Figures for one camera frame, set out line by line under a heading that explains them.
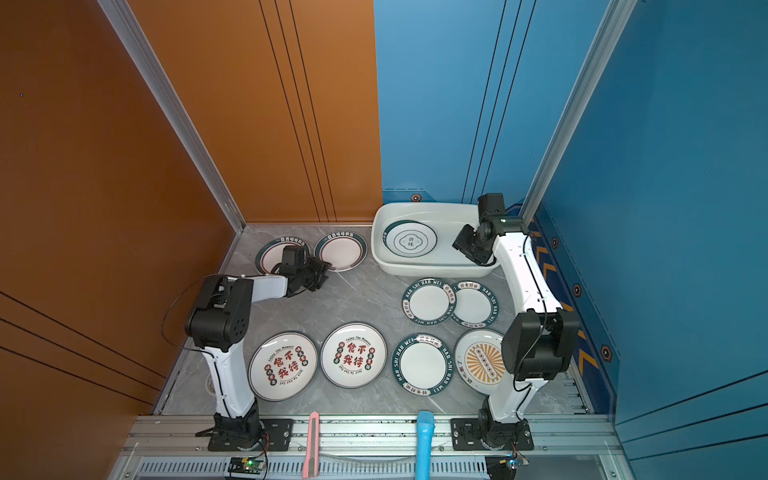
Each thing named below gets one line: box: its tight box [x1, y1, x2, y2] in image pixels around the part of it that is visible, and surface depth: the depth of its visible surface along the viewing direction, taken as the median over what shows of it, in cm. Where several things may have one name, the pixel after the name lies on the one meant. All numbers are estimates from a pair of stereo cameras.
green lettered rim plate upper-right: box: [450, 280, 499, 329], surface depth 98 cm
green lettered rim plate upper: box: [401, 277, 457, 326], surface depth 99 cm
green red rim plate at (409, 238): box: [382, 220, 438, 258], surface depth 115 cm
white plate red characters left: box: [248, 331, 319, 402], surface depth 86 cm
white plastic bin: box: [370, 202, 500, 278], surface depth 115 cm
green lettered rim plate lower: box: [391, 333, 455, 397], surface depth 86 cm
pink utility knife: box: [302, 411, 321, 479], surface depth 72 cm
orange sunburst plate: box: [454, 328, 509, 395], surface depth 86 cm
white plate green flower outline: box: [382, 219, 438, 258], surface depth 115 cm
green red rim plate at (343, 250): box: [314, 231, 368, 272], surface depth 114 cm
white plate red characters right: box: [320, 321, 388, 389], surface depth 87 cm
